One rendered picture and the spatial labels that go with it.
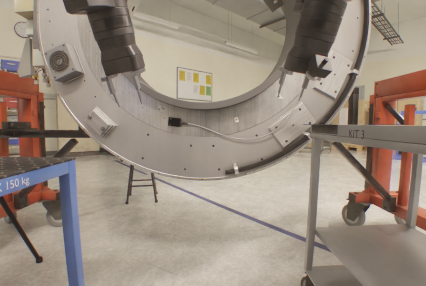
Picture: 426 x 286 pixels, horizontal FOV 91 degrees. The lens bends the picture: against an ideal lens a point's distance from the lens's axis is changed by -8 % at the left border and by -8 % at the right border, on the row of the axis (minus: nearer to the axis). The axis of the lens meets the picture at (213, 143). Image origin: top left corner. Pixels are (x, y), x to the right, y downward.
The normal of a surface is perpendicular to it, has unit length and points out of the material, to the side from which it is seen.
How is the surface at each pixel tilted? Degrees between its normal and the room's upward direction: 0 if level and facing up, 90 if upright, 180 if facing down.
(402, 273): 0
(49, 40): 90
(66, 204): 90
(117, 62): 114
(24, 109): 90
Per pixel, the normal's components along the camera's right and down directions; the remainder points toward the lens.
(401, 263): 0.00, -1.00
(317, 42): 0.07, 0.60
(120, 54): -0.11, 0.42
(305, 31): -0.76, 0.17
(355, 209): -0.93, 0.02
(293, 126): 0.00, 0.08
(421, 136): -1.00, 0.00
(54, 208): 0.48, 0.07
